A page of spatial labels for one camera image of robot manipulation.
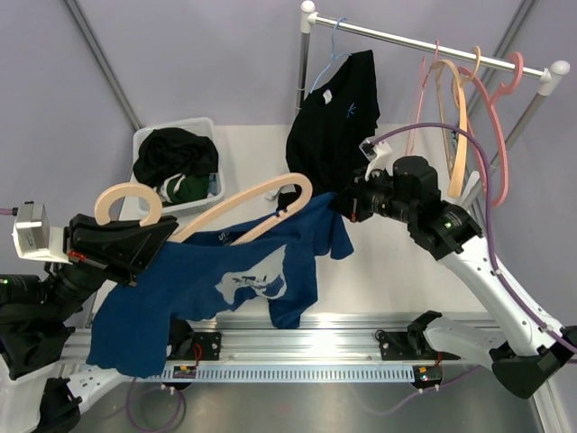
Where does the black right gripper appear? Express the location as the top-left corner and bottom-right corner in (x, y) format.
(328, 167), (417, 225)

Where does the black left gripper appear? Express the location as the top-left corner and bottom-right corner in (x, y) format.
(37, 214), (179, 325)

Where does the beige wooden hanger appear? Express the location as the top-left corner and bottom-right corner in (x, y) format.
(94, 173), (313, 245)
(427, 44), (482, 198)

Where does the green and white raglan shirt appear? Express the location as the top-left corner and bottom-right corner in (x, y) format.
(153, 173), (209, 207)

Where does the black t-shirt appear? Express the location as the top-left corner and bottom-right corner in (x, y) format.
(285, 50), (380, 196)
(133, 127), (219, 187)

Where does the light blue t-shirt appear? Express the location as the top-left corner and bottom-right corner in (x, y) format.
(206, 173), (220, 198)

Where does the pink wire hanger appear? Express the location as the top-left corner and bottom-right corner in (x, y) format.
(405, 40), (440, 156)

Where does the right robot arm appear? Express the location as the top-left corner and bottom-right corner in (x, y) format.
(331, 156), (576, 400)

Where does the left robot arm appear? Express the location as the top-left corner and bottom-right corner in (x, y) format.
(1, 214), (178, 432)

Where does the black t-shirt back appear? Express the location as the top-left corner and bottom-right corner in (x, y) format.
(285, 50), (380, 196)

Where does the left small circuit board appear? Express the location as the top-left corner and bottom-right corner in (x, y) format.
(173, 365), (197, 380)

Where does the small circuit board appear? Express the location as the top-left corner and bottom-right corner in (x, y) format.
(413, 364), (444, 389)
(173, 365), (197, 380)

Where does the white plastic basket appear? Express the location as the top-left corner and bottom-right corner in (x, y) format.
(133, 117), (224, 217)

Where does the right small circuit board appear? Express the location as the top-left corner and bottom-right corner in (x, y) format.
(413, 364), (444, 389)

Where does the white metal clothes rack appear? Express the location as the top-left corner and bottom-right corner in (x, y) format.
(296, 1), (570, 171)

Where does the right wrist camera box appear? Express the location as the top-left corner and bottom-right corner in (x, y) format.
(359, 139), (393, 181)

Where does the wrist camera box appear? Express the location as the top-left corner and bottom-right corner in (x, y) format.
(359, 139), (393, 181)
(12, 201), (69, 263)

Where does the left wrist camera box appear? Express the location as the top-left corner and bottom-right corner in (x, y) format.
(12, 201), (69, 263)

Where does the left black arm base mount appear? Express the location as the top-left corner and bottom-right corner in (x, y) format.
(167, 319), (222, 361)

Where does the aluminium rail frame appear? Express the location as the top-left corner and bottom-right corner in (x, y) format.
(62, 310), (501, 366)

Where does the light blue wire hanger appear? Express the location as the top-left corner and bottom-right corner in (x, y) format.
(309, 17), (352, 94)

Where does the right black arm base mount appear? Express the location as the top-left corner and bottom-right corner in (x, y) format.
(374, 329), (437, 361)

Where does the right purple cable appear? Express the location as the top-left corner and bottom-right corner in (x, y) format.
(371, 121), (577, 355)

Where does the white perforated cable duct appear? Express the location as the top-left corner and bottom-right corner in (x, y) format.
(158, 364), (414, 383)

